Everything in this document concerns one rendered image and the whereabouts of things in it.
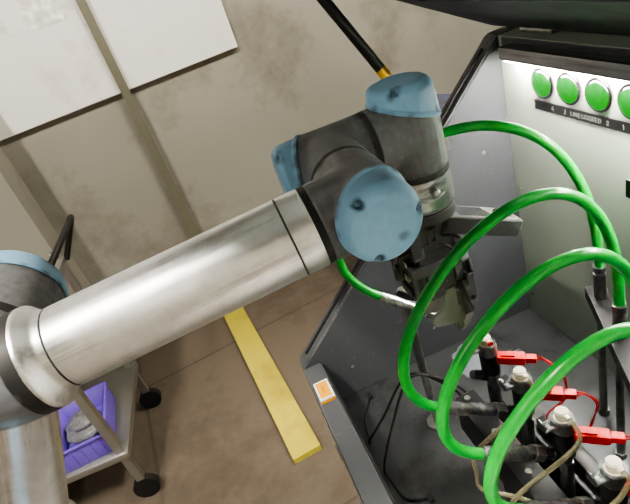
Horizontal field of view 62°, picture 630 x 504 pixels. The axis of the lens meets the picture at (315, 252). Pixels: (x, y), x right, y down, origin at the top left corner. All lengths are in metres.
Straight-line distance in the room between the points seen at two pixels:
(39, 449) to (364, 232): 0.48
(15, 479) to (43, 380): 0.29
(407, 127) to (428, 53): 2.75
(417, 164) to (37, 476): 0.58
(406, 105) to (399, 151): 0.05
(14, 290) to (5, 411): 0.14
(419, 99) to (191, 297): 0.31
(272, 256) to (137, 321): 0.12
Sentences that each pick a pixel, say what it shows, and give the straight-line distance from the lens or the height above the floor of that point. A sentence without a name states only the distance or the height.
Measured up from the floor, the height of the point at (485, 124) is 1.42.
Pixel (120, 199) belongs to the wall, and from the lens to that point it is 2.89.
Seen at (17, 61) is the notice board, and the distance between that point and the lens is 2.75.
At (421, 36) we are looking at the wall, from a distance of 3.29.
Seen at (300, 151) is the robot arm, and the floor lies 1.51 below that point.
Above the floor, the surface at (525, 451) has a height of 1.10.
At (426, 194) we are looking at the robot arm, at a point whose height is 1.41.
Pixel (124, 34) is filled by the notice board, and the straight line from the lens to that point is 2.74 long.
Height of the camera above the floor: 1.69
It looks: 30 degrees down
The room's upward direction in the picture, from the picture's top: 20 degrees counter-clockwise
